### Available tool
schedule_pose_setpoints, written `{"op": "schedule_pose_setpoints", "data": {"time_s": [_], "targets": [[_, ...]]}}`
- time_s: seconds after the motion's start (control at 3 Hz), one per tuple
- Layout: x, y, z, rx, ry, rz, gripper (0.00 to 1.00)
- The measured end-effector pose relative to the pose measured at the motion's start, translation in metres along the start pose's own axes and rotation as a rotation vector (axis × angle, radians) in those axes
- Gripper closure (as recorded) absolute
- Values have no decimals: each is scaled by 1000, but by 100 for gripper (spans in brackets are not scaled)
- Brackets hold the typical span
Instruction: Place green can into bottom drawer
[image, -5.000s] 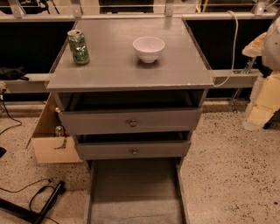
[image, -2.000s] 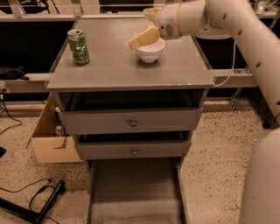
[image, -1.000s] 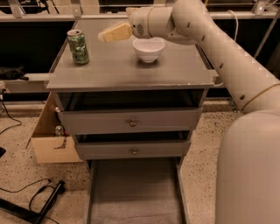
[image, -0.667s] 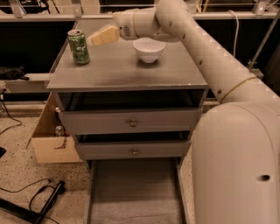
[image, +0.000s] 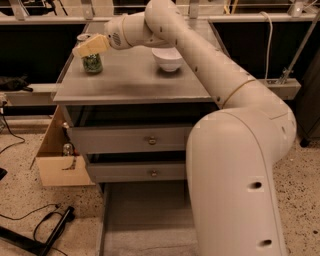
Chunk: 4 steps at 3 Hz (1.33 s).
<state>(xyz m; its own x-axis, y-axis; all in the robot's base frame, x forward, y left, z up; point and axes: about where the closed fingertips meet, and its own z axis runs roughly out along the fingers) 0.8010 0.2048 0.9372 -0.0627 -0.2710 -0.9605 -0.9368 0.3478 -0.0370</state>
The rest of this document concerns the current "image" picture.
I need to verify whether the grey middle drawer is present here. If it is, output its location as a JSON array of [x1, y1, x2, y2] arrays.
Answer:
[[86, 161, 186, 183]]

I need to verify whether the grey top drawer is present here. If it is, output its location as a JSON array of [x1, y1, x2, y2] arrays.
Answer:
[[68, 125, 191, 154]]

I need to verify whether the grey drawer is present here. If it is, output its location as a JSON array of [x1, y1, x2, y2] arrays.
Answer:
[[68, 125, 191, 154], [95, 180, 199, 256], [86, 161, 186, 183]]

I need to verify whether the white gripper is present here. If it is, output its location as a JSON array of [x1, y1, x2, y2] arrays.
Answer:
[[72, 16, 126, 58]]

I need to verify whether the green soda can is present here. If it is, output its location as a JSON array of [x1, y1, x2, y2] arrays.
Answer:
[[77, 33, 103, 74]]

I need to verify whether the white hanging cable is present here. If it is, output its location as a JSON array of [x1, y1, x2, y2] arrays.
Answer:
[[259, 11, 274, 81]]

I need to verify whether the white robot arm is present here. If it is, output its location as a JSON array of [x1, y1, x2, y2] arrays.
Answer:
[[73, 0, 296, 256]]

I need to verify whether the grey bottom drawer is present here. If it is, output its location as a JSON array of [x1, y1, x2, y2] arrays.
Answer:
[[95, 180, 199, 256]]

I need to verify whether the black cloth on rail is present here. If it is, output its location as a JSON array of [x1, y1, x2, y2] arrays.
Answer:
[[0, 76, 33, 92]]

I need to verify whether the black floor cable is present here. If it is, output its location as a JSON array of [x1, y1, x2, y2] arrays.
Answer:
[[0, 101, 26, 155]]

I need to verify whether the small bottle in box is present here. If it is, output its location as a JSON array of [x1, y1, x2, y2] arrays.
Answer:
[[63, 143, 73, 156]]

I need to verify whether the grey drawer cabinet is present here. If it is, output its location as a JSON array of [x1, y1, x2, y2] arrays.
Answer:
[[52, 20, 246, 188]]

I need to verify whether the open cardboard box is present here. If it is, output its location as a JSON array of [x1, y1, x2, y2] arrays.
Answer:
[[36, 107, 93, 186]]

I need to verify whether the white ceramic bowl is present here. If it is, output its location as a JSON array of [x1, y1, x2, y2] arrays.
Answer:
[[152, 48, 183, 72]]

